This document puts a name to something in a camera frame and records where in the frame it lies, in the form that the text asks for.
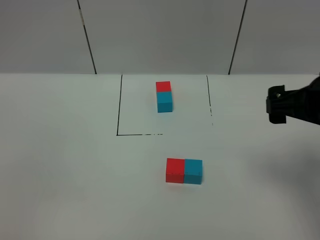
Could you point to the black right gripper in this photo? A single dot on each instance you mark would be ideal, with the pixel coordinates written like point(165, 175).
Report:
point(302, 104)

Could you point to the blue template cube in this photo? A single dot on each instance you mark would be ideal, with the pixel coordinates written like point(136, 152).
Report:
point(164, 102)

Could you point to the red template cube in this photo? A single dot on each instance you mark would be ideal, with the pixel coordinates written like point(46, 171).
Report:
point(163, 86)

